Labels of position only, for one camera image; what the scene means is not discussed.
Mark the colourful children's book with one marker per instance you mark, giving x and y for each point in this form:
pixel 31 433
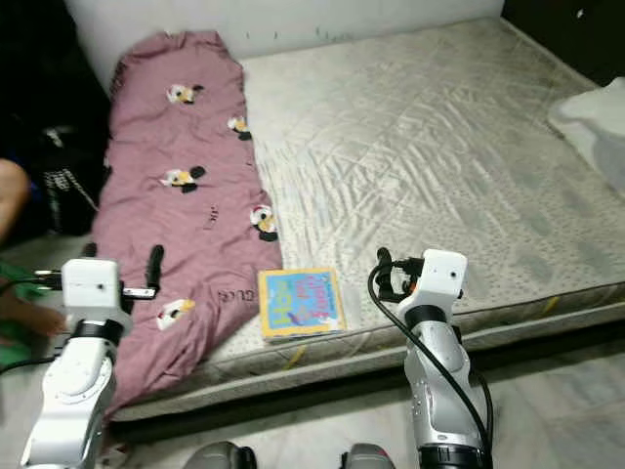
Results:
pixel 298 303

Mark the cream printed pillow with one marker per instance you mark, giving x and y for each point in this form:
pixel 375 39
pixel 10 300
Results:
pixel 596 122

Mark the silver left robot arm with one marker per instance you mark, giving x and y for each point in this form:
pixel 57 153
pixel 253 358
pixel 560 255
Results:
pixel 73 391

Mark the black bag with white print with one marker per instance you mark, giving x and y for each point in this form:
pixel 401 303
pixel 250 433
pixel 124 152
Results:
pixel 73 191

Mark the person in grey clothes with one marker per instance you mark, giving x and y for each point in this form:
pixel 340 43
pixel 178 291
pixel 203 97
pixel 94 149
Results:
pixel 10 195

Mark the purple cartoon print blanket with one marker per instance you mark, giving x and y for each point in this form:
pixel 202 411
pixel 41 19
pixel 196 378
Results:
pixel 166 147

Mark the green plastic stool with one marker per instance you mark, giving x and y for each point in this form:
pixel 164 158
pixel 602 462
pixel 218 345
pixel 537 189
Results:
pixel 15 354

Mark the white quilted mattress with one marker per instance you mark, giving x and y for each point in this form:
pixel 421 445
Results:
pixel 410 147

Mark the grey left robot leg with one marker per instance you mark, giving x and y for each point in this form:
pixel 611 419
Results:
pixel 213 456

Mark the grey robot leg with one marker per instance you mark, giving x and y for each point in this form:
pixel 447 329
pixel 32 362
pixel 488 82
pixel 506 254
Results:
pixel 213 456
pixel 368 458

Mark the grey right robot leg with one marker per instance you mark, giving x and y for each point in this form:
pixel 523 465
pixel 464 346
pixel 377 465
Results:
pixel 368 458

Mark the black bedside furniture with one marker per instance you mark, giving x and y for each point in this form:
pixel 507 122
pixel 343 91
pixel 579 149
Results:
pixel 44 59

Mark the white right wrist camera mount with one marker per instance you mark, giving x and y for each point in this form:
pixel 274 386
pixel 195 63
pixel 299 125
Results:
pixel 442 277

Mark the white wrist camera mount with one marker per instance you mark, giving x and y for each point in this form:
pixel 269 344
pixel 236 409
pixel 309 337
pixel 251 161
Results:
pixel 96 288
pixel 442 277

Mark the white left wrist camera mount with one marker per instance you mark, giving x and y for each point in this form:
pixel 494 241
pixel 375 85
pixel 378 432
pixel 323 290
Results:
pixel 96 288

